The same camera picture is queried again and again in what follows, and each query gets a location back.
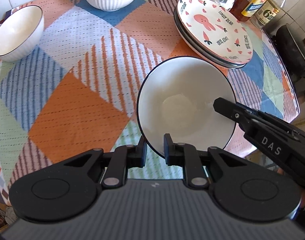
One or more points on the clear vinegar bottle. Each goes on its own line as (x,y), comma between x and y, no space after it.
(270,13)

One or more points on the cooking oil bottle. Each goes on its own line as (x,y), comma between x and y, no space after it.
(251,3)

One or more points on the colourful patterned tablecloth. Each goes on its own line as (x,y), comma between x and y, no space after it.
(80,92)

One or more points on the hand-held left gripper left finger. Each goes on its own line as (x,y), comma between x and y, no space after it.
(142,152)

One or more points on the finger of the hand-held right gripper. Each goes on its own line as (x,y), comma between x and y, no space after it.
(227,108)

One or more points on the black wok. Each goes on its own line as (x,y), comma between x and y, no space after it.
(296,47)

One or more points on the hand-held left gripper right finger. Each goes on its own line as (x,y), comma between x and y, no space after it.
(168,152)

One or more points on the teal fried egg plate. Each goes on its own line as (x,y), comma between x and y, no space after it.
(185,38)

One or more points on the white sun print plate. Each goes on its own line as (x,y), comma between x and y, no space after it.
(179,27)

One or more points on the pink cartoon print plate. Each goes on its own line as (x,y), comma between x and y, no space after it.
(212,27)

